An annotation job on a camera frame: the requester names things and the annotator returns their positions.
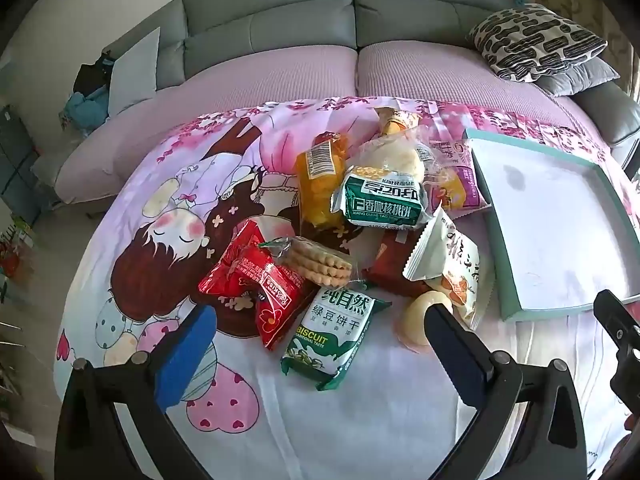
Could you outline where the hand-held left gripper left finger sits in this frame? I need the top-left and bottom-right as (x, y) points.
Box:
(55, 304), (217, 480)

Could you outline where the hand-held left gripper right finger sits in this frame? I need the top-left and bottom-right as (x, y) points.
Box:
(424, 304), (588, 480)

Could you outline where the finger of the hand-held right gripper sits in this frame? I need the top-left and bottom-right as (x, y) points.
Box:
(611, 357), (640, 408)
(594, 289), (640, 357)

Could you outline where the pale yellow round pastry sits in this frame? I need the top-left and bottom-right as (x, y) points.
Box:
(402, 291), (458, 356)

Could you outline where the dark red snack packet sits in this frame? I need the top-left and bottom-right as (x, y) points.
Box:
(362, 230), (436, 296)

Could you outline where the green bean biscuit packet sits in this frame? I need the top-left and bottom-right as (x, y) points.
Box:
(280, 284), (392, 392)

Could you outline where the teal-edged white box tray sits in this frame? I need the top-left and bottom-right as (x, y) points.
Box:
(462, 128), (640, 322)

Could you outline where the orange snack packet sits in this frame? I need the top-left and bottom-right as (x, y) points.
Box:
(295, 131), (351, 228)

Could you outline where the small yellow snack packet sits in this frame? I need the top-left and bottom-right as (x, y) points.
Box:
(375, 107), (421, 136)

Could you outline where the white zigzag-edged snack packet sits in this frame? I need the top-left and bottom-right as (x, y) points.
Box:
(404, 205), (482, 331)

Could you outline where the pink printed blanket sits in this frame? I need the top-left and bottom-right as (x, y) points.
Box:
(52, 97), (640, 480)

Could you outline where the green and white biscuit packet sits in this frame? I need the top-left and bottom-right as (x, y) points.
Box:
(331, 165), (436, 231)

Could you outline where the clear round cracker pack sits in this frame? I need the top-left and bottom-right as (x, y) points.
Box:
(260, 236), (361, 286)

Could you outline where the purple snack packet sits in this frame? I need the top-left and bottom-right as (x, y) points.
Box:
(425, 139), (493, 216)

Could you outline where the clear bun packet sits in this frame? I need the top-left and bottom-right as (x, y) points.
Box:
(357, 127), (441, 186)

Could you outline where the grey pillow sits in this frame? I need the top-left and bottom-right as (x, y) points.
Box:
(537, 55), (621, 98)

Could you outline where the grey storage cabinet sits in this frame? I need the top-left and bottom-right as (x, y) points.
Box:
(0, 105), (46, 231)

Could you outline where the teal cloth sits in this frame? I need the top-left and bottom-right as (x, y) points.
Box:
(62, 85), (111, 131)

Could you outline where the light grey cushion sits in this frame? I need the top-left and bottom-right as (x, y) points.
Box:
(107, 27), (161, 118)

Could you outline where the black bag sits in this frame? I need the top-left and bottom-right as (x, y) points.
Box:
(74, 52), (116, 96)

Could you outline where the black and white patterned pillow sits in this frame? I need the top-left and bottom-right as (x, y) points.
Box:
(470, 4), (608, 83)

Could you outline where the pink ribbed seat cover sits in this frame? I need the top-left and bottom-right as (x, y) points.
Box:
(52, 42), (616, 206)

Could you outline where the grey sofa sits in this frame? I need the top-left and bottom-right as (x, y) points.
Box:
(30, 0), (640, 181)

